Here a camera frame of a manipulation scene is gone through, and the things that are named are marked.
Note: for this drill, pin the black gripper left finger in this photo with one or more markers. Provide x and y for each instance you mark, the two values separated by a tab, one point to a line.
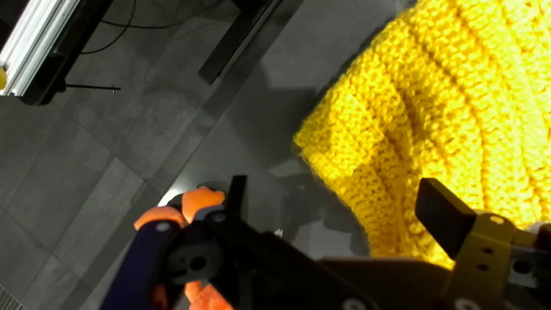
257	270

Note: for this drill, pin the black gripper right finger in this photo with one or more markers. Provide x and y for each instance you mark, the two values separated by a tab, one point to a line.
498	265

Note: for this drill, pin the yellow knitted hat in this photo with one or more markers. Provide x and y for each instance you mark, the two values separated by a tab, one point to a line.
455	89

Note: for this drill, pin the orange pink plush toy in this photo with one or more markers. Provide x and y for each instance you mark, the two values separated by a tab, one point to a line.
200	296

